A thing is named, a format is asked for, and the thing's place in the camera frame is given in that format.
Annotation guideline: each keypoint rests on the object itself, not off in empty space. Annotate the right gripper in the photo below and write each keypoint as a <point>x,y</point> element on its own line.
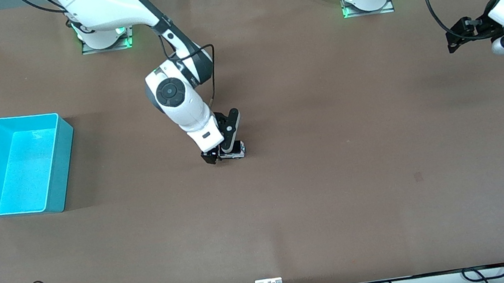
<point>210,157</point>

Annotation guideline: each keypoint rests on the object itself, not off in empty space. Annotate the white jeep toy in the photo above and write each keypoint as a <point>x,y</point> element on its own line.
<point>234,153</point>

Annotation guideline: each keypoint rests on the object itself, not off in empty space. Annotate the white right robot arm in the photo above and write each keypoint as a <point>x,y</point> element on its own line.
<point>109,4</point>

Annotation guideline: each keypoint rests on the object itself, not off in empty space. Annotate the teal plastic bin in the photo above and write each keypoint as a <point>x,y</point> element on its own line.
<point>18,168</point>

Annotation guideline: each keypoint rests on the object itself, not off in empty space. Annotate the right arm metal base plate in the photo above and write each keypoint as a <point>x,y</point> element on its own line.
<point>108,48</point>

